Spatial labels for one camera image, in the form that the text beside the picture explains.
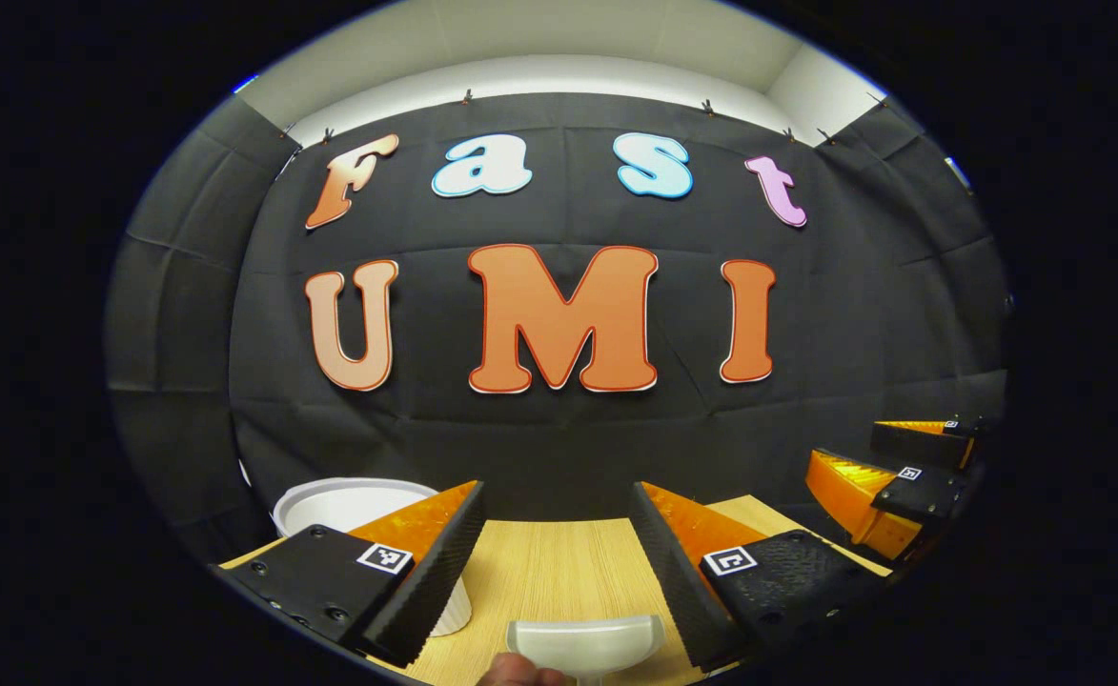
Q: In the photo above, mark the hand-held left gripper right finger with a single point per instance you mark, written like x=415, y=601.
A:
x=673, y=591

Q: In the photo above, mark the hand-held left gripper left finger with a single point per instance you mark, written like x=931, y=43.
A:
x=430, y=581

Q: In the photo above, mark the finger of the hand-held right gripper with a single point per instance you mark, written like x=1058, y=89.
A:
x=921, y=495
x=921, y=446

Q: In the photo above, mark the grey plastic dustpan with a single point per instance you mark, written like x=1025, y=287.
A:
x=597, y=643

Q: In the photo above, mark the white ribbed garbage bin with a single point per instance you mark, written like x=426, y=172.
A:
x=339, y=500

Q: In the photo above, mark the wooden desktop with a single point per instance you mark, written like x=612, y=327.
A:
x=549, y=572

